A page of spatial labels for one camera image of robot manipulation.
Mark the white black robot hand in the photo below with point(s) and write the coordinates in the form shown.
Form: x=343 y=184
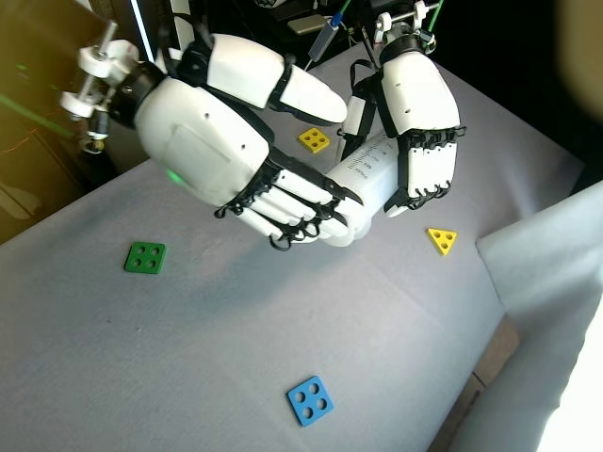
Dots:
x=419 y=94
x=198 y=136

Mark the large clear plastic syringe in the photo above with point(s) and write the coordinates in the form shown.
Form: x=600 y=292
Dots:
x=367 y=179

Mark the silver usb hub blue plug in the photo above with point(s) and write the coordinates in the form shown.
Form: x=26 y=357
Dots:
x=322 y=42

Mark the yellow square four-hole block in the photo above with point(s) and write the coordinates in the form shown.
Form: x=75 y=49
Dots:
x=315 y=138

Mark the green square four-hole block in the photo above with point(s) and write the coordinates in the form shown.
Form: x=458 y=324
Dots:
x=145 y=257

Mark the grey flat device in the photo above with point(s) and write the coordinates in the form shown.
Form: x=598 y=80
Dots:
x=304 y=26

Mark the yellow triangle three-hole block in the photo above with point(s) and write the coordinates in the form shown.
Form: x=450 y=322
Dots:
x=443 y=249

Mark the blurred beige object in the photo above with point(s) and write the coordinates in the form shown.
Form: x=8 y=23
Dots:
x=584 y=47

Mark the grey table cloth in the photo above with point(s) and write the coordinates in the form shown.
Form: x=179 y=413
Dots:
x=188 y=353

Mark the pale fabric cover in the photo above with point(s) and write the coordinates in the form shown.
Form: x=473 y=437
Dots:
x=542 y=329

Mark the blue square four-hole block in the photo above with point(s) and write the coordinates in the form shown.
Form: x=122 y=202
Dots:
x=311 y=400

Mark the white frame post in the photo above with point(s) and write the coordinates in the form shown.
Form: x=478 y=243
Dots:
x=180 y=19

